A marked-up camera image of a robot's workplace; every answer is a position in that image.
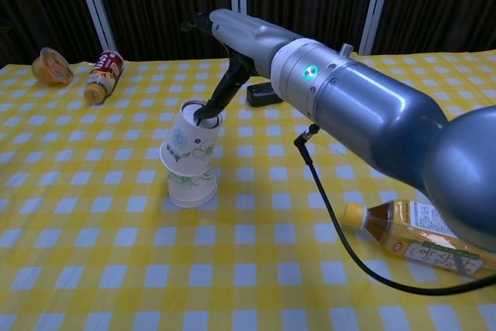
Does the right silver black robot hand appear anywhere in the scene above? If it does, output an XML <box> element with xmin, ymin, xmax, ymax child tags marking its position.
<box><xmin>180</xmin><ymin>9</ymin><xmax>299</xmax><ymax>121</ymax></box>

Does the paper cup black line bottom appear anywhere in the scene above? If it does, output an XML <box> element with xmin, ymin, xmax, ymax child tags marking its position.
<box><xmin>159</xmin><ymin>99</ymin><xmax>225</xmax><ymax>176</ymax></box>

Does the paper cup large green flower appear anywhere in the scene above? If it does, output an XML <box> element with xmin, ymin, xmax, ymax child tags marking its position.
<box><xmin>167</xmin><ymin>167</ymin><xmax>217</xmax><ymax>201</ymax></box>

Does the small black bottle red cap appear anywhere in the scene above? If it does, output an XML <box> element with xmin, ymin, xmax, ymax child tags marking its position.
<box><xmin>246</xmin><ymin>81</ymin><xmax>284</xmax><ymax>108</ymax></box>

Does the red label bottle yellow cap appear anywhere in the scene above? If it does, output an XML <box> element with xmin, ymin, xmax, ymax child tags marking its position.
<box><xmin>84</xmin><ymin>50</ymin><xmax>125</xmax><ymax>105</ymax></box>

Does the paper cup blue flower print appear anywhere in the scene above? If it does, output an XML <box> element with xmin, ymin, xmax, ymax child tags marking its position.
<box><xmin>168</xmin><ymin>188</ymin><xmax>218</xmax><ymax>209</ymax></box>

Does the orange jelly cup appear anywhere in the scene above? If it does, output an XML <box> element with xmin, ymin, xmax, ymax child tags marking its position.
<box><xmin>31</xmin><ymin>47</ymin><xmax>74</xmax><ymax>86</ymax></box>

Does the yellow white checked tablecloth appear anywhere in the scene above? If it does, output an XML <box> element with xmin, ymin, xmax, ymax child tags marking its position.
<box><xmin>0</xmin><ymin>50</ymin><xmax>496</xmax><ymax>331</ymax></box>

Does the tea bottle yellow cap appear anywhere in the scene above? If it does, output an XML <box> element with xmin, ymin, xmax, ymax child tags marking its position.
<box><xmin>341</xmin><ymin>198</ymin><xmax>496</xmax><ymax>281</ymax></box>

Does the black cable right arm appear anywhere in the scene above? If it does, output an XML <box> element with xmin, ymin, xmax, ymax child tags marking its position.
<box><xmin>293</xmin><ymin>123</ymin><xmax>496</xmax><ymax>296</ymax></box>

